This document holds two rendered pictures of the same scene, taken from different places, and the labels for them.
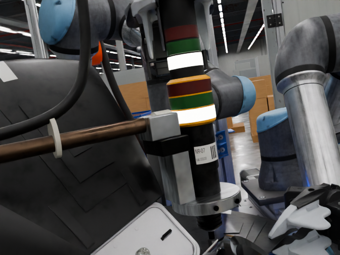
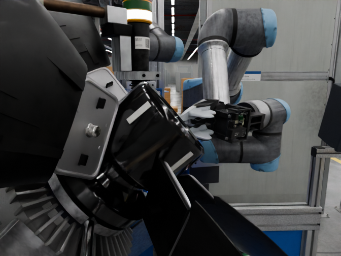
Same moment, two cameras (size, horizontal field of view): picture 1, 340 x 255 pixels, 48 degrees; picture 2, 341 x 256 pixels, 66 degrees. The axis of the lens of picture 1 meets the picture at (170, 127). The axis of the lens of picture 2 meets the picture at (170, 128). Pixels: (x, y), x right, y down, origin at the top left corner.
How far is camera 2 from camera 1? 13 cm
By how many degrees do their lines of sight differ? 11
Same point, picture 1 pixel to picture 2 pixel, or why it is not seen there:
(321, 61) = (227, 36)
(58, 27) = not seen: outside the picture
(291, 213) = (192, 109)
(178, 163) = (123, 42)
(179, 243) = (117, 91)
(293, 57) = (210, 30)
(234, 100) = (168, 49)
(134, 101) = not seen: hidden behind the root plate
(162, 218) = (108, 76)
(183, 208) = (123, 74)
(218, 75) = (161, 32)
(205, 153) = (141, 42)
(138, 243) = not seen: hidden behind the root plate
